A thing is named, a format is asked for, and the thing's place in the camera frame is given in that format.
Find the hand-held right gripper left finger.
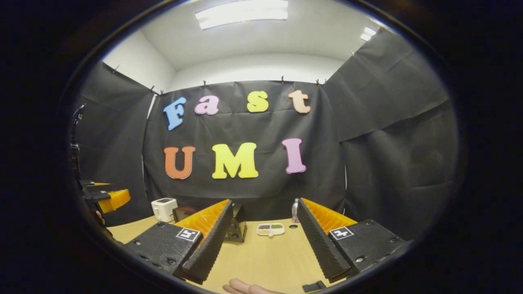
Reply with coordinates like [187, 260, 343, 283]
[125, 199, 234, 284]

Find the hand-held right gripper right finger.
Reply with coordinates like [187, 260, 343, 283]
[297, 197, 405, 283]

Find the black electric oven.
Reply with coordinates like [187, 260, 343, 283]
[172, 203, 248, 243]

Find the white toaster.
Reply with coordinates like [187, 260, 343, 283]
[151, 198, 178, 223]

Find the white divided snack dish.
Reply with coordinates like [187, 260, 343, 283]
[256, 223, 286, 237]

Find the black backdrop cloth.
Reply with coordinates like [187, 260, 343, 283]
[72, 29, 458, 241]

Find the large ceiling light panel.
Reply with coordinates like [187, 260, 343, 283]
[195, 0, 288, 30]

